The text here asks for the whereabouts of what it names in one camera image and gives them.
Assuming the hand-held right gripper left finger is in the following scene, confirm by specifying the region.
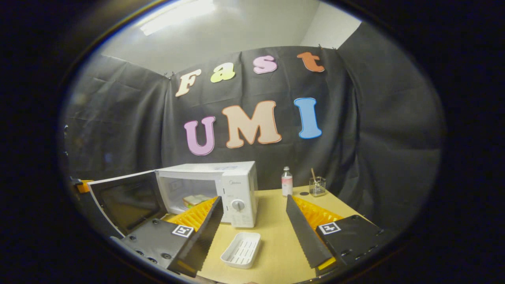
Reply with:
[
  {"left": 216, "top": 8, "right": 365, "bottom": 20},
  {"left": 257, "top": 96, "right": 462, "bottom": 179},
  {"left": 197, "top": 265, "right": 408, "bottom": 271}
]
[{"left": 112, "top": 196, "right": 224, "bottom": 278}]

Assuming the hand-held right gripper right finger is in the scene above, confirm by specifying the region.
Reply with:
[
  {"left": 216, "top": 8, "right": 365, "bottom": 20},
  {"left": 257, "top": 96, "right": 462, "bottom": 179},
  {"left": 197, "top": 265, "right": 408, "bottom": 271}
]
[{"left": 285, "top": 194, "right": 395, "bottom": 273}]

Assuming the sandwich with green lettuce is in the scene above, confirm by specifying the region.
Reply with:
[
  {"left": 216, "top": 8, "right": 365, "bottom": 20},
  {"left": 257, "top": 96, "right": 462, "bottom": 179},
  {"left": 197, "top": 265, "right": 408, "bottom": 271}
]
[{"left": 183, "top": 194, "right": 215, "bottom": 209}]

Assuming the white microwave oven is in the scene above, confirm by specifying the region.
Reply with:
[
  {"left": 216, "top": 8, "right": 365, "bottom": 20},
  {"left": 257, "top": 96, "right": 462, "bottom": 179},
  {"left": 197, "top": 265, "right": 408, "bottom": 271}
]
[{"left": 88, "top": 161, "right": 259, "bottom": 236}]

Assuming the white plastic tray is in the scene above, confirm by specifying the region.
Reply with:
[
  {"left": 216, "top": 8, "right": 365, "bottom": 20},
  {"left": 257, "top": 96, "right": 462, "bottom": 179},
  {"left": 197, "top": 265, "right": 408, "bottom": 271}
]
[{"left": 220, "top": 232, "right": 262, "bottom": 269}]

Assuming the clear glass cup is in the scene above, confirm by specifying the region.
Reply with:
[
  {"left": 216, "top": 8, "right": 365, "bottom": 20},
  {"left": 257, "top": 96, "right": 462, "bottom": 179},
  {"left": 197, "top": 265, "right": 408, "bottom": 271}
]
[{"left": 309, "top": 176, "right": 327, "bottom": 197}]

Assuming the small bottle with pink label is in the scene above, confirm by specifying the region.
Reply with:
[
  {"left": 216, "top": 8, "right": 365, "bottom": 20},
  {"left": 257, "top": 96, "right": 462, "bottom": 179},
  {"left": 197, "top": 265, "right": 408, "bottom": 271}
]
[{"left": 281, "top": 166, "right": 294, "bottom": 197}]

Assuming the black backdrop cloth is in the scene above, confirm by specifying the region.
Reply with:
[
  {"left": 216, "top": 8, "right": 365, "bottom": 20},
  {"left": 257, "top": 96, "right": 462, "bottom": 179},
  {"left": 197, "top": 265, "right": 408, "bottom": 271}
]
[{"left": 63, "top": 22, "right": 446, "bottom": 233}]

